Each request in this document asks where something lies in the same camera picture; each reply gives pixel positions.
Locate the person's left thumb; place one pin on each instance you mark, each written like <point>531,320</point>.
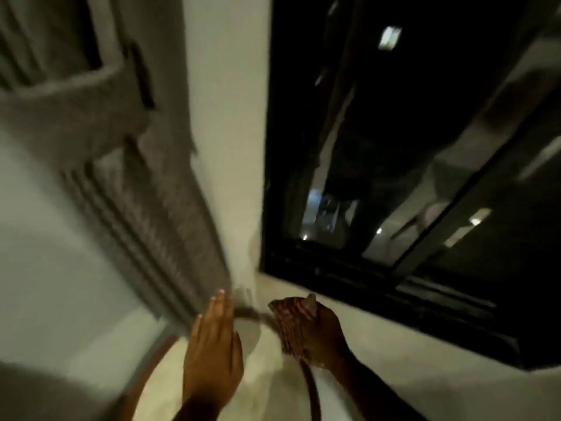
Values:
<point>238,350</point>

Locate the person's right thumb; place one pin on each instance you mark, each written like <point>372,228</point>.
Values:
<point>309,304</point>

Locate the grey cloth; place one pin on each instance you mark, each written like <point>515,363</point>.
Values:
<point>48,394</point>

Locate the person's left hand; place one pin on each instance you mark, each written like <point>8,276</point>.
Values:
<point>210,359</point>

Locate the grey curtain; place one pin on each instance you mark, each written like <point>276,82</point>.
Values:
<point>144,192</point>

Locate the person's right hand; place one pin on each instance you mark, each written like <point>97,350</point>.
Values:
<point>315,337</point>

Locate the person's left forearm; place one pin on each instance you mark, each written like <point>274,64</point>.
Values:
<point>197,412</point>

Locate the black-framed window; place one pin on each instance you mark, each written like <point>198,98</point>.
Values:
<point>394,149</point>

